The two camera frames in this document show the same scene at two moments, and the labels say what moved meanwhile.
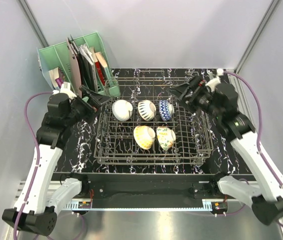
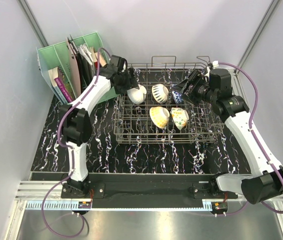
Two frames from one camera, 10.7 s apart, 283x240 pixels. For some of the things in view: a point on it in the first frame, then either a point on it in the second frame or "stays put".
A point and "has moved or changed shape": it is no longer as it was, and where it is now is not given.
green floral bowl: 166,137 -> 179,116
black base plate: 150,190 stays put
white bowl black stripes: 147,109 -> 160,92
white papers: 85,52 stays put
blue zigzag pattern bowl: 166,110 -> 177,97
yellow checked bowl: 144,136 -> 159,116
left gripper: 95,101 -> 131,83
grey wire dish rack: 148,119 has moved or changed shape
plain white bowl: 122,110 -> 137,96
